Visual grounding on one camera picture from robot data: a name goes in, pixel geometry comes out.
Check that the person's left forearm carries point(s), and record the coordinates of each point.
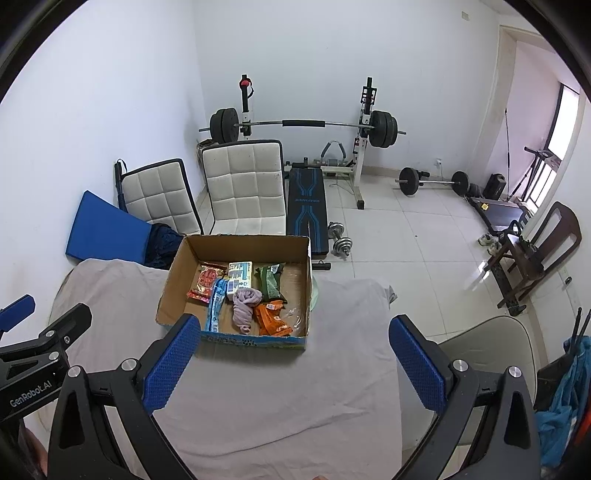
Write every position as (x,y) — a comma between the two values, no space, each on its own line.
(34,454)

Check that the chrome dumbbell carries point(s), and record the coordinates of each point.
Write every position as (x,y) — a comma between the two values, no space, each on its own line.
(336,229)
(343,247)

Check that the orange snack packet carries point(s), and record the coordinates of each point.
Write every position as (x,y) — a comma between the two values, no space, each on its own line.
(272,321)

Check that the short barbell with black plates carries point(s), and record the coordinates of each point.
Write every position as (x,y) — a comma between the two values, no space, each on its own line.
(434,183)

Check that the black sticks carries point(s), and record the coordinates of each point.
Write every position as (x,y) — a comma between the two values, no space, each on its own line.
(579,327)

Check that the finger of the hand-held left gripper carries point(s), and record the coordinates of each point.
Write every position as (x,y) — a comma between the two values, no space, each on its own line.
(18,311)
(64,330)

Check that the dark green snack packet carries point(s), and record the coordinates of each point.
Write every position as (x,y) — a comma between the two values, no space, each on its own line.
(271,284)

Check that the pair of white shoes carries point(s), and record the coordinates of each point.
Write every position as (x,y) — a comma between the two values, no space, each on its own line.
(490,243)

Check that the dark blue cloth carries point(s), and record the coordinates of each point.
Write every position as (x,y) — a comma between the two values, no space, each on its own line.
(161,247)

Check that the black speaker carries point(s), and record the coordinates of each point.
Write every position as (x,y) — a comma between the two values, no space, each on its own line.
(497,186)

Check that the long blue snack packet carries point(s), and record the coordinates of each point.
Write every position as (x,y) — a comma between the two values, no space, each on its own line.
(216,307)

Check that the grey table cloth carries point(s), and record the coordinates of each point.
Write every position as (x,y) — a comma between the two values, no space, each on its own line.
(277,406)

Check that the white barbell rack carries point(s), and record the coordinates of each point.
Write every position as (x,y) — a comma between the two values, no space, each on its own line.
(364,138)

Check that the red snack packet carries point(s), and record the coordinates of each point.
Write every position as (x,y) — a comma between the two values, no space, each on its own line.
(205,281)

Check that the purple cloth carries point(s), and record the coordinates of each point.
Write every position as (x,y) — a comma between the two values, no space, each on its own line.
(244,309)

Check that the window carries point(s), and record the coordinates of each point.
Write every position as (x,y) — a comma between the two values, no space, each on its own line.
(561,134)

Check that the blue plastic bag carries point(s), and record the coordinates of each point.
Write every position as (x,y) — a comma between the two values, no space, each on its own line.
(565,397)

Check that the black and blue weight bench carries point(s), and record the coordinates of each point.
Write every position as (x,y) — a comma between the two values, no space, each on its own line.
(307,207)

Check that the cardboard box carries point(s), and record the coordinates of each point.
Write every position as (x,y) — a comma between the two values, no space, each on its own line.
(300,272)

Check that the white quilted chair black frame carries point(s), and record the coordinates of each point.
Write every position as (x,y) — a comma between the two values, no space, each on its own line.
(159,198)

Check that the grey ab trainer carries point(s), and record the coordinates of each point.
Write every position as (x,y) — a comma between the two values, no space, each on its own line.
(333,154)

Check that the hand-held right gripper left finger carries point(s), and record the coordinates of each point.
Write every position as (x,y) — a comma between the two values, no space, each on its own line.
(171,364)

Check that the white and green tissue pack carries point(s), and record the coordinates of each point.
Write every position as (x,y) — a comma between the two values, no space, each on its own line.
(240,276)

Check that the black treadmill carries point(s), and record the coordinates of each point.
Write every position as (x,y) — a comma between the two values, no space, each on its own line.
(501,212)

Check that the blue foam mat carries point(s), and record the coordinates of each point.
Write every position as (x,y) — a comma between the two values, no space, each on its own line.
(108,226)

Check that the dark wooden chair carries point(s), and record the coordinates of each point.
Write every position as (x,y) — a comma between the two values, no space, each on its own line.
(561,240)

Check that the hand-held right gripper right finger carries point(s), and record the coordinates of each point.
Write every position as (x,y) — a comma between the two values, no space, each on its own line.
(415,364)

